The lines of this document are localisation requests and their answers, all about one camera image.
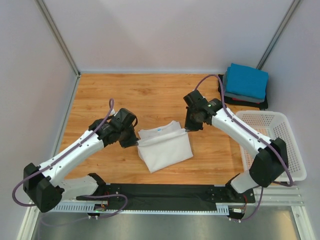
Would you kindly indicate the right aluminium corner post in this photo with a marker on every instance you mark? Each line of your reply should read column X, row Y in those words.
column 292, row 9

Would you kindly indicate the grey slotted cable duct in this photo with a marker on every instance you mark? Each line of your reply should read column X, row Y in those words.
column 93, row 208

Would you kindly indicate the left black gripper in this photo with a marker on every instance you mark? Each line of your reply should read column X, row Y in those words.
column 133, row 141

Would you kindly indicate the aluminium frame rail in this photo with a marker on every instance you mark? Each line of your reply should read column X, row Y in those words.
column 271, row 196

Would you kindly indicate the white t-shirt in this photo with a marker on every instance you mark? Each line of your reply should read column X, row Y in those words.
column 164, row 146

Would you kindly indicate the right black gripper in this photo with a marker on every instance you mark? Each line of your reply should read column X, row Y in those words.
column 188, row 126

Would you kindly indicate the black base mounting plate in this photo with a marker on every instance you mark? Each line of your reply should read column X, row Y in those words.
column 176, row 196

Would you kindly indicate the left aluminium corner post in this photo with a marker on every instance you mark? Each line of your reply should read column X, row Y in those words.
column 57, row 35

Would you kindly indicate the folded red t-shirt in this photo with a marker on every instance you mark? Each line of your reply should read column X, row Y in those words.
column 238, row 100

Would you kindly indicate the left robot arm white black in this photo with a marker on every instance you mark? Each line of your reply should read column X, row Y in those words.
column 46, row 185

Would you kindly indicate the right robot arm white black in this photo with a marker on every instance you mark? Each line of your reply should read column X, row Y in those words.
column 270, row 158

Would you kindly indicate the aluminium corner post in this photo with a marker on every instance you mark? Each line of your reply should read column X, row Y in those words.
column 292, row 9
column 57, row 35

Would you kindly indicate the folded black t-shirt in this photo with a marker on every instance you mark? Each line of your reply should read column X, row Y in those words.
column 262, row 106

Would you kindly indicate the white plastic perforated basket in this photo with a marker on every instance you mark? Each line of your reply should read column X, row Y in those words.
column 276, row 126

